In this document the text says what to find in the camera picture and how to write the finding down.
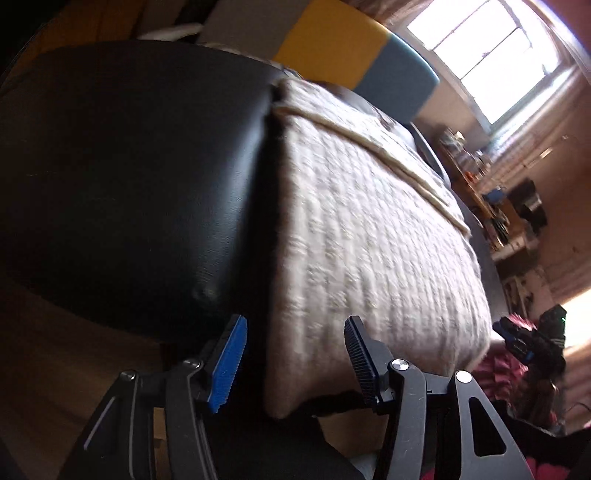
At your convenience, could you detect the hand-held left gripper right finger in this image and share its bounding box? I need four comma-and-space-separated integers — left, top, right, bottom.
345, 316, 532, 480

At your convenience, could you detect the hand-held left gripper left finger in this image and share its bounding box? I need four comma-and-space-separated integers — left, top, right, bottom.
58, 315, 247, 480

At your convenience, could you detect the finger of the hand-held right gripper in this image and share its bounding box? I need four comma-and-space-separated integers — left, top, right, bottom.
493, 315, 539, 363

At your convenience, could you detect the cream knitted sweater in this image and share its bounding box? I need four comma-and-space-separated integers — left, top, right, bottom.
264, 78, 492, 420

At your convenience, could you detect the black television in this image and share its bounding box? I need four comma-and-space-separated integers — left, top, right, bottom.
508, 178, 548, 232

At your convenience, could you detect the wooden side table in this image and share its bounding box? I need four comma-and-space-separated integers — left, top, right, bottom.
438, 138, 502, 224

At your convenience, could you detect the group of white bottles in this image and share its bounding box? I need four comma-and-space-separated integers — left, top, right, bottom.
438, 129, 490, 178

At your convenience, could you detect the beige patterned curtain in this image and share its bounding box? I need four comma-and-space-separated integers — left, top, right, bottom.
480, 65, 591, 195

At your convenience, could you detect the large window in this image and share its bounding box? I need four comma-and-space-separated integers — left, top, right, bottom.
406, 0, 573, 125

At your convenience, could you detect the grey yellow blue sofa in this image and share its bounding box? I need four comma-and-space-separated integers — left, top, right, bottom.
198, 0, 441, 125

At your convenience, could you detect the white pillow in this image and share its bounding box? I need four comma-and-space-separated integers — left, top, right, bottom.
139, 23, 204, 43

